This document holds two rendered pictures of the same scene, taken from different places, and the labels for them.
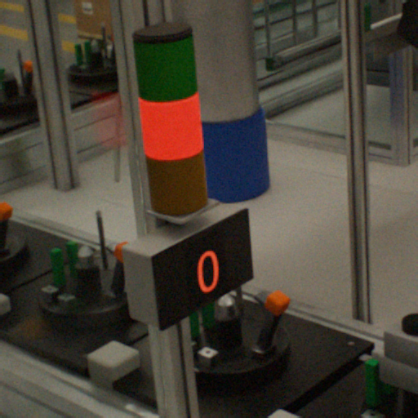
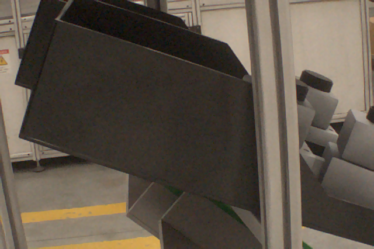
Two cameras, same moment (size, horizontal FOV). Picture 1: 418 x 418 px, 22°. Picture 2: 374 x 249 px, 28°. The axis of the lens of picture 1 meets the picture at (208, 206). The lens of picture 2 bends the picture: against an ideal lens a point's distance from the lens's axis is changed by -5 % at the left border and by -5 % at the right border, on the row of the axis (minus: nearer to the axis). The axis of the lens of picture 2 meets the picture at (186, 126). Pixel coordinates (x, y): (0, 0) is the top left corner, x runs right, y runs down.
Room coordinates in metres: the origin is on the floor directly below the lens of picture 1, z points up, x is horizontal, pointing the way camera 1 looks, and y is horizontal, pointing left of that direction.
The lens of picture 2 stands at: (0.92, 0.06, 1.43)
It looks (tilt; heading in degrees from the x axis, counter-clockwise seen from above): 17 degrees down; 304
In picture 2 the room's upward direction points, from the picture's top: 6 degrees counter-clockwise
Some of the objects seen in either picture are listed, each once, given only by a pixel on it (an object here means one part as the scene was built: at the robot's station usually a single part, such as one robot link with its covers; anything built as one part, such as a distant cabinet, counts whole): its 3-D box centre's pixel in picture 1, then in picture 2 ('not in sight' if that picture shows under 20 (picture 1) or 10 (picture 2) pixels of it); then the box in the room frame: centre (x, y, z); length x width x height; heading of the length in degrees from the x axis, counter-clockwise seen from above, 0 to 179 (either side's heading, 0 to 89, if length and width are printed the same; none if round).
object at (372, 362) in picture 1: (373, 383); not in sight; (0.96, -0.15, 1.01); 0.01 x 0.01 x 0.05; 46
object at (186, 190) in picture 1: (176, 177); not in sight; (0.88, 0.02, 1.28); 0.05 x 0.05 x 0.05
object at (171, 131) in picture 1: (171, 122); not in sight; (0.88, 0.02, 1.33); 0.05 x 0.05 x 0.05
